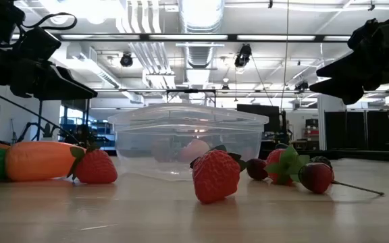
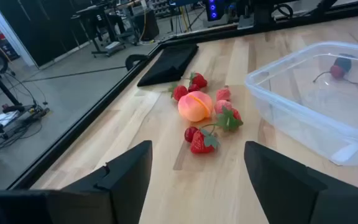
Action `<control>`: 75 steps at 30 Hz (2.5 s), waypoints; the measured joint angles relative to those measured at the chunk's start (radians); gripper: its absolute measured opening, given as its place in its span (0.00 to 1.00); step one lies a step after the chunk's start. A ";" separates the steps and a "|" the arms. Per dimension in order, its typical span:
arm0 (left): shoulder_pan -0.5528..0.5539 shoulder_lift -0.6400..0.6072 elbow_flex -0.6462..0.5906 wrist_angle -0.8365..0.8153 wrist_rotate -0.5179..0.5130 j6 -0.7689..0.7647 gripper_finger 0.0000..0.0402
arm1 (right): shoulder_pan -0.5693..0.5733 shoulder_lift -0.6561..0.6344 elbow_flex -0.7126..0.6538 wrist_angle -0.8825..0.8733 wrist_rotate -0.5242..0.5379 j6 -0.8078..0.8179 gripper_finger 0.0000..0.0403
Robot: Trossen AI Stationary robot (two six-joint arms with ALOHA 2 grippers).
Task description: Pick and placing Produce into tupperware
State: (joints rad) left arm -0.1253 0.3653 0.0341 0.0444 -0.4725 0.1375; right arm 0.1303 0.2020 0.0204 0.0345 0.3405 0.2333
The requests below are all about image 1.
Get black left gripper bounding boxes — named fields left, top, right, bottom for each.
left=0, top=50, right=98, bottom=101

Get orange toy carrot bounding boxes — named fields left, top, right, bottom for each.
left=0, top=140, right=88, bottom=184

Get red toy strawberry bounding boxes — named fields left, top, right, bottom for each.
left=66, top=143, right=119, bottom=185
left=190, top=144, right=249, bottom=205

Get clear plastic tupperware container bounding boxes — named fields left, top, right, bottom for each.
left=107, top=103, right=269, bottom=182

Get red cherry with long stem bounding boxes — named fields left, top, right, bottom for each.
left=298, top=162, right=386, bottom=196

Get red strawberry light green leaves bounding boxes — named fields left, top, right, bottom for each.
left=264, top=144, right=311, bottom=187

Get pale orange toy peach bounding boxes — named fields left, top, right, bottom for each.
left=179, top=138, right=211, bottom=163

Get black tripod pole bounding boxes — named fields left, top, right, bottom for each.
left=36, top=99, right=44, bottom=142

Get black ceiling spotlight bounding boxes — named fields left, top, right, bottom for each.
left=294, top=80, right=310, bottom=92
left=119, top=51, right=134, bottom=68
left=234, top=43, right=253, bottom=69

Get black partition panels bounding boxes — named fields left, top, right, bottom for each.
left=323, top=104, right=389, bottom=152

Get shelf with red bins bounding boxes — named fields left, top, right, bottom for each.
left=304, top=117, right=320, bottom=140

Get black overhead light bar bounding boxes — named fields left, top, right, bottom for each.
left=11, top=32, right=351, bottom=43

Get black monitor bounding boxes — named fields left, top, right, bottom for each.
left=236, top=103, right=281, bottom=133

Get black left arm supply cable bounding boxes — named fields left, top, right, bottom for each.
left=0, top=84, right=80, bottom=146

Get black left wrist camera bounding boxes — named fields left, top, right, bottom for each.
left=18, top=26, right=63, bottom=62

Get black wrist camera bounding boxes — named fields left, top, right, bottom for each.
left=18, top=26, right=63, bottom=62
left=347, top=18, right=389, bottom=51

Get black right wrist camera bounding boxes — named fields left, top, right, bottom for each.
left=347, top=18, right=389, bottom=51

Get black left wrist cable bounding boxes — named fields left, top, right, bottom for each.
left=21, top=12, right=78, bottom=32

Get thin hanging cable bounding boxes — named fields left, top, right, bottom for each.
left=282, top=0, right=290, bottom=102

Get silver ceiling air duct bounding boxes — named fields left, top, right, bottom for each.
left=177, top=0, right=226, bottom=70

